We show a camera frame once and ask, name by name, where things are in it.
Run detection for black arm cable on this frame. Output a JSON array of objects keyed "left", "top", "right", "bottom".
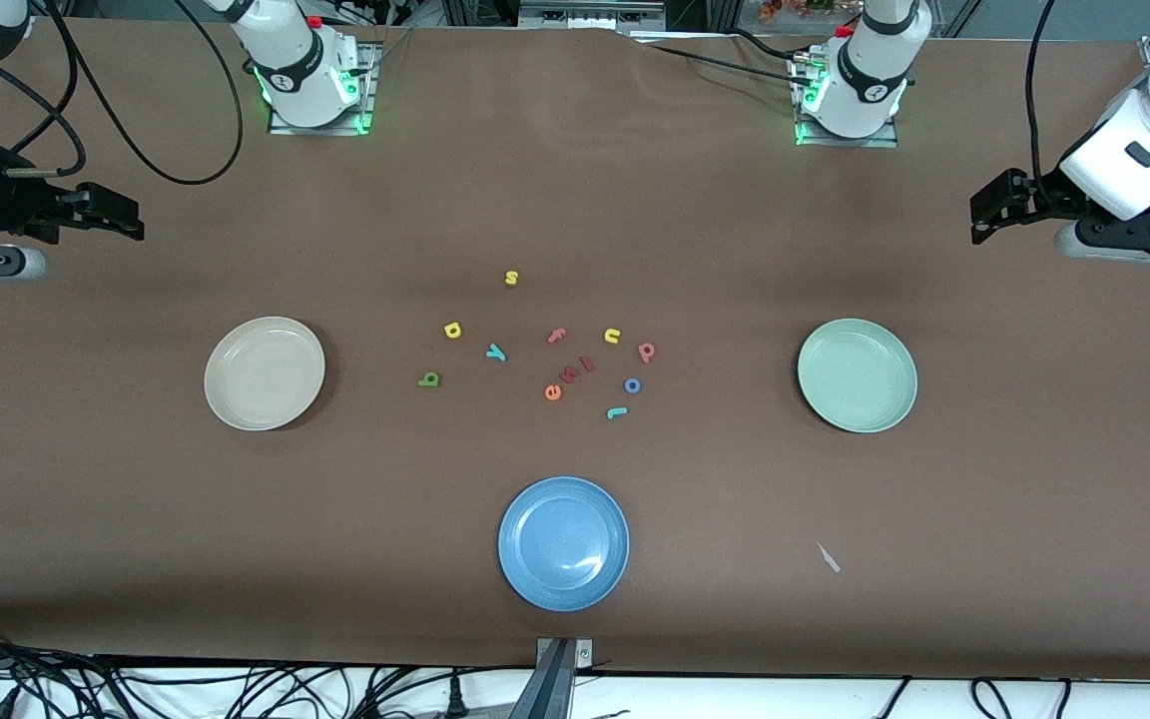
[
  {"left": 0, "top": 0, "right": 244, "bottom": 187},
  {"left": 1026, "top": 0, "right": 1060, "bottom": 186}
]

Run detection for orange decorative flowers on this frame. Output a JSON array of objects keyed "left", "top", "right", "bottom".
[{"left": 757, "top": 0, "right": 861, "bottom": 23}]

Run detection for green round plate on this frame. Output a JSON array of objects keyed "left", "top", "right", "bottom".
[{"left": 797, "top": 319, "right": 918, "bottom": 434}]

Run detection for brown table cover sheet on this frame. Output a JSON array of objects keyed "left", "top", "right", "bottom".
[{"left": 0, "top": 18, "right": 1150, "bottom": 680}]

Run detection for beige round plate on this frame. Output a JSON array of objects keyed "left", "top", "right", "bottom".
[{"left": 204, "top": 317, "right": 326, "bottom": 431}]

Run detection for black table cable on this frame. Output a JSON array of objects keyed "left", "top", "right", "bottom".
[{"left": 632, "top": 28, "right": 816, "bottom": 91}]

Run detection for aluminium frame structure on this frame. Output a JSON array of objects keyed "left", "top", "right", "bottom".
[{"left": 440, "top": 0, "right": 736, "bottom": 31}]

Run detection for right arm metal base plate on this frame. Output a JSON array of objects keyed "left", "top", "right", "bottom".
[{"left": 269, "top": 45, "right": 376, "bottom": 136}]

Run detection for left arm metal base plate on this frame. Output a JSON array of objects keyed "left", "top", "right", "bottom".
[{"left": 793, "top": 50, "right": 900, "bottom": 149}]

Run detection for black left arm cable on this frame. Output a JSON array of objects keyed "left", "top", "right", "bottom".
[{"left": 1026, "top": 0, "right": 1060, "bottom": 186}]

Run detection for blue round plate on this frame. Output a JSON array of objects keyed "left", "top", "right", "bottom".
[{"left": 497, "top": 476, "right": 631, "bottom": 612}]

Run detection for metal table edge bracket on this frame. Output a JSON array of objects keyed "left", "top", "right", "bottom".
[{"left": 508, "top": 636, "right": 594, "bottom": 719}]

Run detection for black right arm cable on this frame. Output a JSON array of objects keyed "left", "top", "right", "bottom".
[{"left": 0, "top": 0, "right": 244, "bottom": 187}]

